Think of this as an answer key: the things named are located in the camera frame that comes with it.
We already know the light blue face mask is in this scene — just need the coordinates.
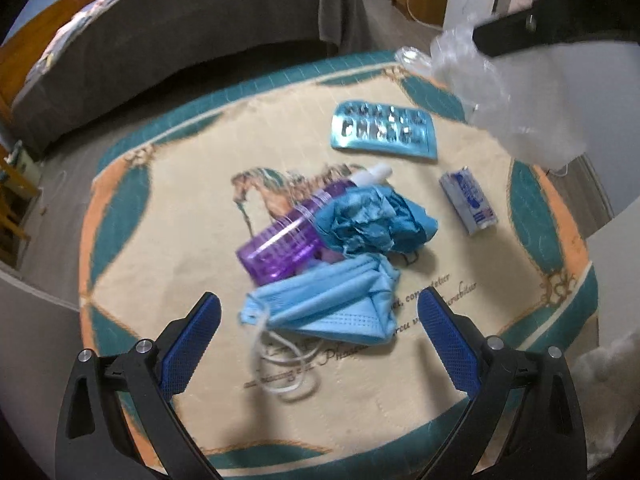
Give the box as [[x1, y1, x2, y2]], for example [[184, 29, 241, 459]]
[[239, 254, 400, 346]]

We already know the light blue floral quilt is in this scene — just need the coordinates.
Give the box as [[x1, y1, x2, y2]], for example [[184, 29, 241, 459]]
[[25, 0, 120, 82]]

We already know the wooden bedside table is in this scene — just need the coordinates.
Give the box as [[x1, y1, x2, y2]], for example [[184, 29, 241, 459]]
[[1, 144, 41, 270]]

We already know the blue pill blister pack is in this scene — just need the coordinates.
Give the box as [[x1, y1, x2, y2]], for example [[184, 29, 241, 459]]
[[330, 101, 438, 160]]

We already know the purple plastic bottle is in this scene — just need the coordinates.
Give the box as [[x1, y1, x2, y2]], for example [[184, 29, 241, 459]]
[[236, 164, 393, 285]]

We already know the clear plastic bag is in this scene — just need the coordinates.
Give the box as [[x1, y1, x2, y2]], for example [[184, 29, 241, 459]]
[[395, 24, 587, 171]]

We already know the small blue white packet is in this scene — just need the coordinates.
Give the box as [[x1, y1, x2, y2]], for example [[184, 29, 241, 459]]
[[439, 167, 498, 235]]

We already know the teal orange beige rug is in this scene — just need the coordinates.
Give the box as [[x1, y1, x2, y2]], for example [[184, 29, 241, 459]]
[[79, 52, 599, 479]]

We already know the blue paper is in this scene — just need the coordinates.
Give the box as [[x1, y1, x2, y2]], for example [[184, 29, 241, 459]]
[[312, 185, 438, 257]]

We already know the wooden headboard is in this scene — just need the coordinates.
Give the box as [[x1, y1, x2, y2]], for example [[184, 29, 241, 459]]
[[1, 0, 94, 122]]

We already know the bed with grey cover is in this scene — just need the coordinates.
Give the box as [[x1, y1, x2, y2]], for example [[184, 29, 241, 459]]
[[11, 0, 372, 154]]

